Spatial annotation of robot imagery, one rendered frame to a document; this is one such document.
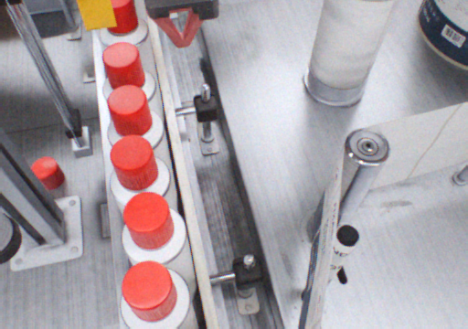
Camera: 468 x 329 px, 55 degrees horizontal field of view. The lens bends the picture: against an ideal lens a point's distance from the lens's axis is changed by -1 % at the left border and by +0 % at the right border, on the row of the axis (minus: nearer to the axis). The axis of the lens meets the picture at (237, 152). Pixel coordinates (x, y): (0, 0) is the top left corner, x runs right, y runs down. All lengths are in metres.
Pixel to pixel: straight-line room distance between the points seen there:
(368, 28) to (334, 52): 0.06
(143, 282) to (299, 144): 0.35
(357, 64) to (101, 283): 0.42
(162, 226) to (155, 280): 0.04
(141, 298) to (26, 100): 0.51
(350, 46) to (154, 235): 0.35
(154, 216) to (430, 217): 0.37
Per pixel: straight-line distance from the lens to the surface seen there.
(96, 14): 0.47
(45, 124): 0.72
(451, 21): 0.74
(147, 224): 0.32
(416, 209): 0.60
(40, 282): 0.61
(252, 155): 0.59
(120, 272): 0.45
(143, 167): 0.35
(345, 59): 0.58
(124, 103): 0.38
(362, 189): 0.42
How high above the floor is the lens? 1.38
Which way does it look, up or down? 58 degrees down
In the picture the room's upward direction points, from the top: 3 degrees clockwise
